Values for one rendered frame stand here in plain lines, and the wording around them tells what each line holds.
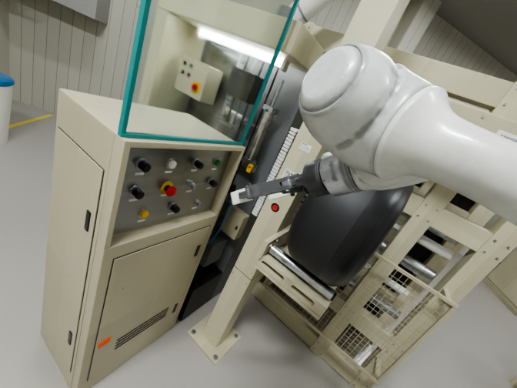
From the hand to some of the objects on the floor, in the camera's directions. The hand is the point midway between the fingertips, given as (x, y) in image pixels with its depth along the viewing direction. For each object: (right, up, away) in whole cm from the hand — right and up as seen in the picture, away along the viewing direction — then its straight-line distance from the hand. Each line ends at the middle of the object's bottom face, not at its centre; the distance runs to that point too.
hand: (255, 195), depth 61 cm
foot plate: (-29, -95, +100) cm, 140 cm away
